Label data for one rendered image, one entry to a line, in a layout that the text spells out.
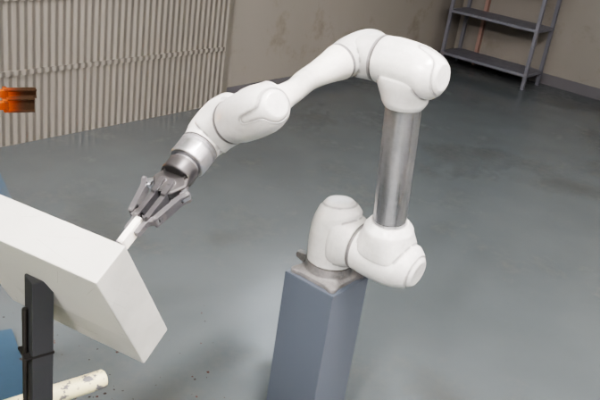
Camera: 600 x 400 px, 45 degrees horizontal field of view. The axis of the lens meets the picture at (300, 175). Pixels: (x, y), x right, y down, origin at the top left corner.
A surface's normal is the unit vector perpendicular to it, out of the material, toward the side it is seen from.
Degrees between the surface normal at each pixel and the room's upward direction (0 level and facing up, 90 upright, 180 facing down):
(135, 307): 90
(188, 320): 0
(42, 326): 90
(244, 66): 90
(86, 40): 90
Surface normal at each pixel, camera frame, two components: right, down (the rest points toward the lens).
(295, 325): -0.64, 0.22
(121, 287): 0.88, 0.29
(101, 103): 0.76, 0.34
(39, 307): 0.60, 0.38
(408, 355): 0.14, -0.91
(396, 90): -0.55, 0.47
